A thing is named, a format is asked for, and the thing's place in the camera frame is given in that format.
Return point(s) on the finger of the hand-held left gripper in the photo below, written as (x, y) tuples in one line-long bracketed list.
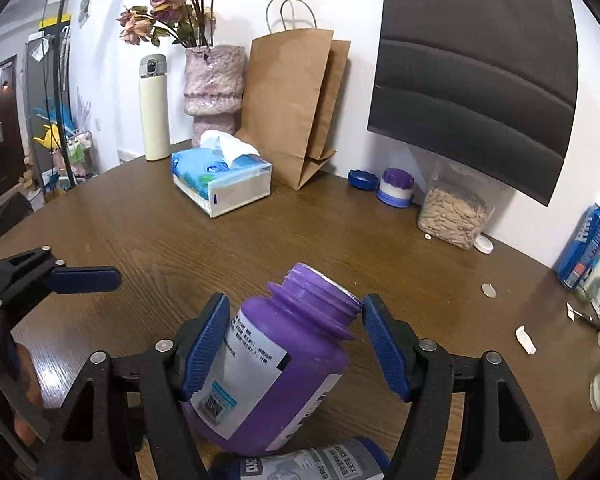
[(85, 280)]

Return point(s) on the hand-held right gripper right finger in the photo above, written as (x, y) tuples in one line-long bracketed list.
[(385, 350)]

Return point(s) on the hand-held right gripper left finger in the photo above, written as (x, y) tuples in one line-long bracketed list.
[(207, 347)]

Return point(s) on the purple plastic bottle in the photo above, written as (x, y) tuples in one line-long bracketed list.
[(290, 360)]

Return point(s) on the person's left hand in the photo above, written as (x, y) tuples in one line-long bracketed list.
[(29, 380)]

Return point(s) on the small silver coin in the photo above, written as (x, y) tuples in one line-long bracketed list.
[(489, 290)]

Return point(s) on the dark blue bottle grey label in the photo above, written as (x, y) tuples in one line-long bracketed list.
[(330, 462)]

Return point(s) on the white paper scrap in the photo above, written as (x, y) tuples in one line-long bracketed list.
[(526, 341)]

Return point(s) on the white bottle cap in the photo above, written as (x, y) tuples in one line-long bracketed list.
[(483, 245)]

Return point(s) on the clear jar of seeds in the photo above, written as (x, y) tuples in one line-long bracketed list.
[(452, 217)]

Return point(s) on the white jar with purple lid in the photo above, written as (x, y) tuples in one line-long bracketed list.
[(395, 190)]

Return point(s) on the blue tissue pack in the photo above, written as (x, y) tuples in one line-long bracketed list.
[(230, 185)]

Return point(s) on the blue bottle lid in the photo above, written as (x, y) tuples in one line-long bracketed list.
[(362, 180)]

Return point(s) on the cream thermos flask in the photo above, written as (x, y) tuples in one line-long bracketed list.
[(154, 115)]

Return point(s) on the grey refrigerator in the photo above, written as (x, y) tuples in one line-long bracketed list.
[(39, 80)]

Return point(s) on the blue printed packet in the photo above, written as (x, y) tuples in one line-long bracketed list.
[(582, 250)]

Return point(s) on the pink textured vase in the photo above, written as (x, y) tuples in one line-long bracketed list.
[(214, 85)]

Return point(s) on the small wall picture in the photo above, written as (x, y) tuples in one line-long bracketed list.
[(84, 5)]

